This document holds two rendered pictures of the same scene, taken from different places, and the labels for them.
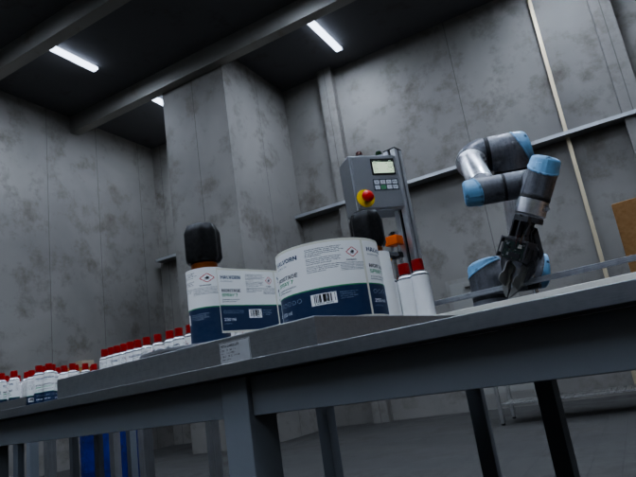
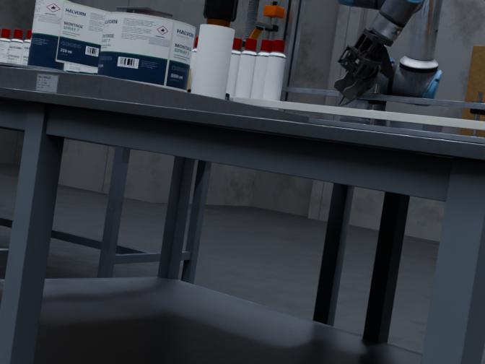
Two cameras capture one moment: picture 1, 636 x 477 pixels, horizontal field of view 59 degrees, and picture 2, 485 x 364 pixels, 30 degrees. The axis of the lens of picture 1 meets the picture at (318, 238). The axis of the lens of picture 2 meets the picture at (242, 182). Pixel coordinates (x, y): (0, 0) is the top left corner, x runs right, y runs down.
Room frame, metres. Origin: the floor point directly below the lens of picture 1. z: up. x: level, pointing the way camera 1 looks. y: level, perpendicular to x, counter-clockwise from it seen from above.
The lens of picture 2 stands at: (-0.92, -0.40, 0.79)
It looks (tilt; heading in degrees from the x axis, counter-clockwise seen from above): 2 degrees down; 4
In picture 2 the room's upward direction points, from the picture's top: 8 degrees clockwise
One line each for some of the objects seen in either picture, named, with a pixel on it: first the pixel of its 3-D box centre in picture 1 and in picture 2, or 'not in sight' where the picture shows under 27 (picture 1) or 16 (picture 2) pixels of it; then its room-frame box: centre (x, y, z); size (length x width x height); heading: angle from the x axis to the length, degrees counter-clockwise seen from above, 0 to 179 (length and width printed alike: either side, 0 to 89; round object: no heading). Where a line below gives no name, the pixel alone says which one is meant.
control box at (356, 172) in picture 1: (372, 186); not in sight; (1.76, -0.20, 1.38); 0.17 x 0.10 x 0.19; 107
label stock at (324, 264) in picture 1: (331, 288); (146, 53); (1.07, -0.01, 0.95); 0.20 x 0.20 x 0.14
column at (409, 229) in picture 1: (410, 246); (291, 21); (1.77, -0.29, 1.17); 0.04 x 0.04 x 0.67; 52
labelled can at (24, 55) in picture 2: (171, 355); (28, 58); (2.33, 0.67, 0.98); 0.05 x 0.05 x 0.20
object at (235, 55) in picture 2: not in sight; (232, 74); (1.70, -0.14, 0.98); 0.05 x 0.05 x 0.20
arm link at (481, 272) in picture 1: (487, 277); (374, 78); (1.95, -0.57, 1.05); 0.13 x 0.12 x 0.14; 78
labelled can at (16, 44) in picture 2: (159, 358); (15, 57); (2.38, 0.73, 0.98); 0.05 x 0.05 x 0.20
